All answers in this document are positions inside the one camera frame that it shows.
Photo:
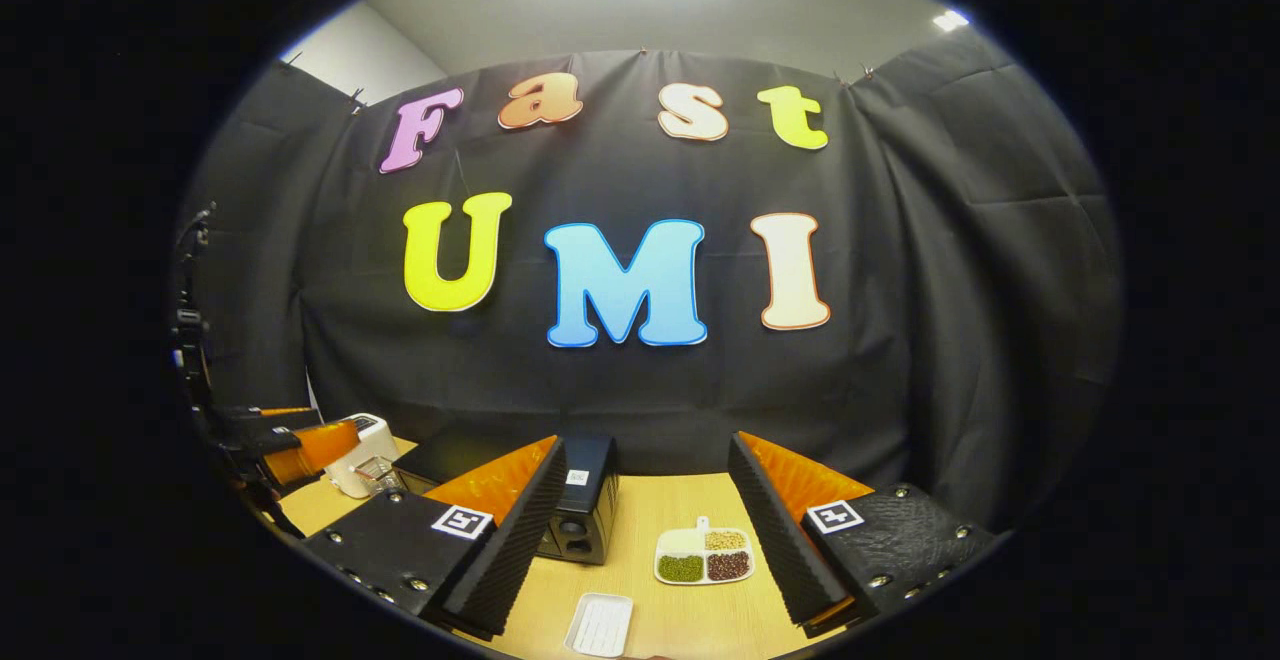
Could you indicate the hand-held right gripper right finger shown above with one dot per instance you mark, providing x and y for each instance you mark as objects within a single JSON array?
[{"x": 790, "y": 540}]

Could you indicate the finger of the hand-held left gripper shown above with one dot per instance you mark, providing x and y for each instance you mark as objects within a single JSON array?
[
  {"x": 315, "y": 450},
  {"x": 270, "y": 418}
]

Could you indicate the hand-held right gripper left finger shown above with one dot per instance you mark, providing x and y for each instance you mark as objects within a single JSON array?
[{"x": 510, "y": 550}]

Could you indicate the black electric oven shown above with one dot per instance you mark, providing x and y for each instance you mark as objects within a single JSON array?
[{"x": 585, "y": 500}]

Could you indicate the white toaster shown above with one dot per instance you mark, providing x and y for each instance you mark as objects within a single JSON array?
[{"x": 372, "y": 432}]

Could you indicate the white divided plate of beans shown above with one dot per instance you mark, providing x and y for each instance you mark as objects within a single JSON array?
[{"x": 700, "y": 555}]

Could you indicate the small white ribbed tray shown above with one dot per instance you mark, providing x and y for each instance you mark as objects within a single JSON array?
[{"x": 600, "y": 625}]

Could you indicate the black backdrop cloth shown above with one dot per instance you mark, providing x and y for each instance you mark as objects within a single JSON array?
[{"x": 900, "y": 290}]

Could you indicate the small ceiling light panel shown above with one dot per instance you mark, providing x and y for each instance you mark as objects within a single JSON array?
[{"x": 951, "y": 20}]

